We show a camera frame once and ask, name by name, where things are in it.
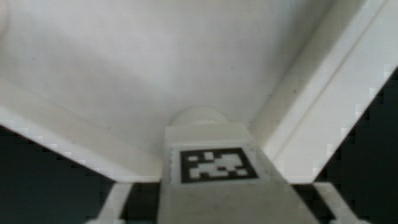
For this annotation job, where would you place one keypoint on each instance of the white table leg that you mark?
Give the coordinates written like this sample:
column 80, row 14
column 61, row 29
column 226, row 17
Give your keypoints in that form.
column 222, row 187

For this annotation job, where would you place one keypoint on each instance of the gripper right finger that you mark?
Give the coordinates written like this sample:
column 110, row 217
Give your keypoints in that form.
column 345, row 216

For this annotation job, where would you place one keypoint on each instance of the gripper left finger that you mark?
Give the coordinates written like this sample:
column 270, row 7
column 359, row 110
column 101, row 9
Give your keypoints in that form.
column 109, row 216

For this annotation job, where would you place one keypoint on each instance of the white square table top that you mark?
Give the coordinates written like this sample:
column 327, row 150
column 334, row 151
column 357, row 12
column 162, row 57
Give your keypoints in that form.
column 110, row 62

